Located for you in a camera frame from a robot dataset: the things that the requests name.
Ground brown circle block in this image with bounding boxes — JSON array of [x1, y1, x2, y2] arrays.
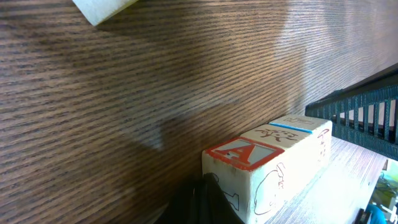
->
[[73, 0, 138, 26]]

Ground left gripper black textured right finger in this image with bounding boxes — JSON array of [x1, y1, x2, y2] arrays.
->
[[304, 83, 398, 161]]

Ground green Z block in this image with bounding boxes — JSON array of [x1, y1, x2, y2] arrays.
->
[[201, 137, 286, 223]]

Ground plain wood picture block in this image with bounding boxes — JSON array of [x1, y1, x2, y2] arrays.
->
[[269, 114, 332, 168]]

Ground yellow animal block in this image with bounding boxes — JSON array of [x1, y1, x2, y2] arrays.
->
[[242, 124, 318, 195]]

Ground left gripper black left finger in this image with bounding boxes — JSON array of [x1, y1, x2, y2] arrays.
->
[[155, 173, 243, 224]]

